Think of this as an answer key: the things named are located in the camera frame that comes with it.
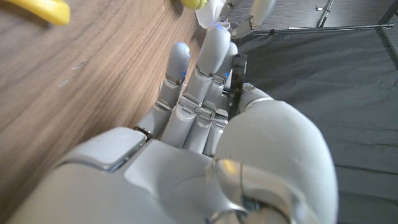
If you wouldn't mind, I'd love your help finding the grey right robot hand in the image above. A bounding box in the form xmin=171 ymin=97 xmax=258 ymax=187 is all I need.
xmin=6 ymin=26 xmax=339 ymax=224

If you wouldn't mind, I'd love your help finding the black hand mirror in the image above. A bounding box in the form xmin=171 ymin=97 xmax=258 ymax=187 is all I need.
xmin=228 ymin=54 xmax=249 ymax=121

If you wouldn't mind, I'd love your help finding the yellow banana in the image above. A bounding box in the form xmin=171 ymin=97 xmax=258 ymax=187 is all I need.
xmin=6 ymin=0 xmax=71 ymax=26

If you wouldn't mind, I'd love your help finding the yellow lemon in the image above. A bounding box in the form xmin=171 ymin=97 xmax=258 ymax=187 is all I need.
xmin=179 ymin=0 xmax=210 ymax=10

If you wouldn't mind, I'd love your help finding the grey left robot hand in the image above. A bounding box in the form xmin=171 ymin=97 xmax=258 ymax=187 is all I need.
xmin=219 ymin=0 xmax=277 ymax=40

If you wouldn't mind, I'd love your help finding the black backdrop stand pole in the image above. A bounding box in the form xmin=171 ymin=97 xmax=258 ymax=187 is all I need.
xmin=248 ymin=23 xmax=395 ymax=35

